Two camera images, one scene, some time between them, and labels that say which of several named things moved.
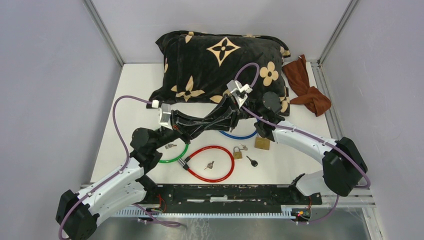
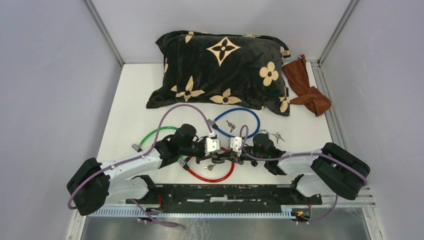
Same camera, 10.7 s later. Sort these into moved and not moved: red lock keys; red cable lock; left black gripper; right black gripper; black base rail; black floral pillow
Moved: right black gripper; left black gripper
Not moved: black floral pillow; red cable lock; black base rail; red lock keys
